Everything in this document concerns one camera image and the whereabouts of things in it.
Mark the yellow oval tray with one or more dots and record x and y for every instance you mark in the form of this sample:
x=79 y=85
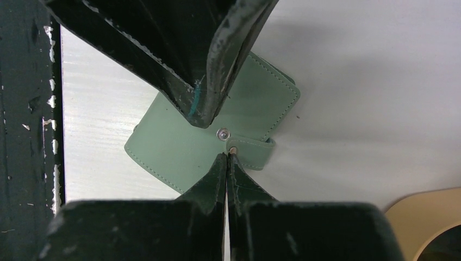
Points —
x=420 y=218

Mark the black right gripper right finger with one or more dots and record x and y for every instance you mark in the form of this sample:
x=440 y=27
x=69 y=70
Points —
x=263 y=228

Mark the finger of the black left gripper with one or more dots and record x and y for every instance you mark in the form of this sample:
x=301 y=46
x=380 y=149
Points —
x=190 y=51

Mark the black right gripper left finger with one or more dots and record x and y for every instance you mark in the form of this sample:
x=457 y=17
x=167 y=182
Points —
x=190 y=227

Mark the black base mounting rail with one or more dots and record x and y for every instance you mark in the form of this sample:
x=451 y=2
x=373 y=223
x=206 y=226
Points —
x=32 y=152

